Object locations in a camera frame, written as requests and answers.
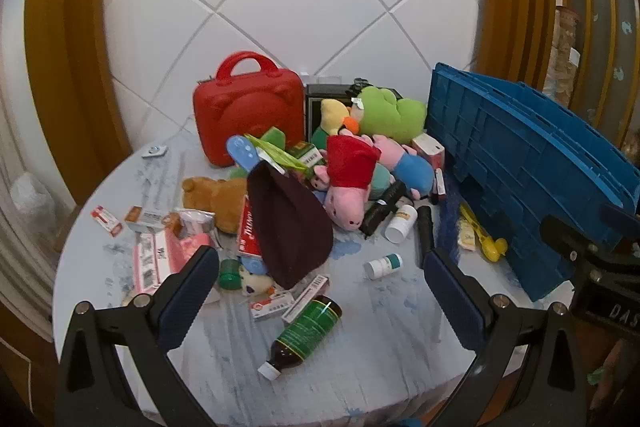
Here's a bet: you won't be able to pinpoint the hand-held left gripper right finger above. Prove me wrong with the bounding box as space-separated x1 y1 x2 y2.
422 248 591 427

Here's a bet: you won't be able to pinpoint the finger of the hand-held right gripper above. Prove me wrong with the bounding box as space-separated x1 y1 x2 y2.
541 214 602 259
597 202 640 229

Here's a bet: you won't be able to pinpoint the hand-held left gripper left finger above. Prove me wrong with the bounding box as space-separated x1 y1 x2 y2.
54 245 221 427

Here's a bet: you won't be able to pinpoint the green jar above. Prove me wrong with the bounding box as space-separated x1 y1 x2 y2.
218 258 242 290

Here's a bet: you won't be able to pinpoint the white and pink barcode box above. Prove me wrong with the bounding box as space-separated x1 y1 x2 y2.
134 232 173 295

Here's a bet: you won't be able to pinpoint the red toothpaste box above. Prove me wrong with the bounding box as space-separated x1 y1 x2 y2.
236 194 263 258

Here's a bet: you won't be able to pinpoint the white pill bottle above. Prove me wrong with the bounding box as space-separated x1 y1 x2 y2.
384 203 418 243

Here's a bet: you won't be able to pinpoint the blue plastic crate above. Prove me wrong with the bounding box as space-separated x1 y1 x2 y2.
425 63 640 303

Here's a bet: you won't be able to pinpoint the long white medicine box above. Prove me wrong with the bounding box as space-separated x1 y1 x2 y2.
281 275 331 325

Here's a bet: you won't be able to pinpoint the brown bottle green label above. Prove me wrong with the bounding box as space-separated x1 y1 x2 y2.
257 294 343 380

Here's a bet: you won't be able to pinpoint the round pale blue desktop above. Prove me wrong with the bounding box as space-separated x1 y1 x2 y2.
52 132 576 423

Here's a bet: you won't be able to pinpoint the yellow plastic toy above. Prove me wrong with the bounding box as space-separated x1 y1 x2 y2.
459 202 508 263

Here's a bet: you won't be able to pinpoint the small white plush toy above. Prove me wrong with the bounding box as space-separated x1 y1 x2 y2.
237 264 276 298

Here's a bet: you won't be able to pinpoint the blue furry cloth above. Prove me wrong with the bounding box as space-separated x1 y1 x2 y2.
437 194 463 260

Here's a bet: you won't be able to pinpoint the black cylinder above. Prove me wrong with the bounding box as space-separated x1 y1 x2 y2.
416 205 436 258

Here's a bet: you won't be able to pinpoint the clear plastic packet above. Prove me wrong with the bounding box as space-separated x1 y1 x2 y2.
172 207 216 240

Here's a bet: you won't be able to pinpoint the small white bottle green cap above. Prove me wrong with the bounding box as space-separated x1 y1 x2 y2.
363 253 403 280

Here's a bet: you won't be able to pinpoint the red and white medicine box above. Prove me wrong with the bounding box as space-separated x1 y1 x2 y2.
251 291 296 322

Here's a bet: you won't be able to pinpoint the orange and white box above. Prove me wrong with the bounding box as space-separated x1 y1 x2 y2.
123 206 166 233

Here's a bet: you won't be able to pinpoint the brown teddy bear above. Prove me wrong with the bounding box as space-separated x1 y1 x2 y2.
181 177 248 235

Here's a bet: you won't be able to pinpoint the small red and white box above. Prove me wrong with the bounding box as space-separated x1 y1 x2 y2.
90 205 123 238

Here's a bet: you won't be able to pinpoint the pink pig plush blue clothes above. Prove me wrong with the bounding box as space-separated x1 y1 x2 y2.
372 134 436 200

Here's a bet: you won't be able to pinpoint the white and dark pink box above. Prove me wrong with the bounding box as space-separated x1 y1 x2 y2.
411 133 446 170

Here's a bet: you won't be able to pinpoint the green snack packet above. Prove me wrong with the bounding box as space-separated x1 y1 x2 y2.
245 134 311 172

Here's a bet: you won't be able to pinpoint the pink pig plush red dress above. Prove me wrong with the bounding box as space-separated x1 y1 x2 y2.
310 134 383 230

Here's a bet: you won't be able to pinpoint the patterned paper roll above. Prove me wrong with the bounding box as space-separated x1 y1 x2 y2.
550 7 581 108

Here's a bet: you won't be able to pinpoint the green medicine box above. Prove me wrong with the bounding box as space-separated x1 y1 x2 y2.
287 142 323 168

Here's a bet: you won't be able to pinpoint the white curtain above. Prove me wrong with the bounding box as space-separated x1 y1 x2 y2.
0 82 66 343

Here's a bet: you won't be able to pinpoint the red hard carry case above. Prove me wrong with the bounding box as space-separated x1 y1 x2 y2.
193 51 306 166

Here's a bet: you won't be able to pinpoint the clear plastic bag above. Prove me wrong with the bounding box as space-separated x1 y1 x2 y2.
10 172 56 228

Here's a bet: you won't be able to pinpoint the wooden glass door cabinet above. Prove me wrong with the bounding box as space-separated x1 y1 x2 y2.
555 0 640 148

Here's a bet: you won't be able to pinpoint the green frog plush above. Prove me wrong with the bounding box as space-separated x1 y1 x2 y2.
350 85 428 145

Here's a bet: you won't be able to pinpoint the yellow duck plush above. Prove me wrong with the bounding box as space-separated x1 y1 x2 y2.
312 98 361 148

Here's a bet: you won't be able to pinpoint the black box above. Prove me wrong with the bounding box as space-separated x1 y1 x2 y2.
305 83 361 142

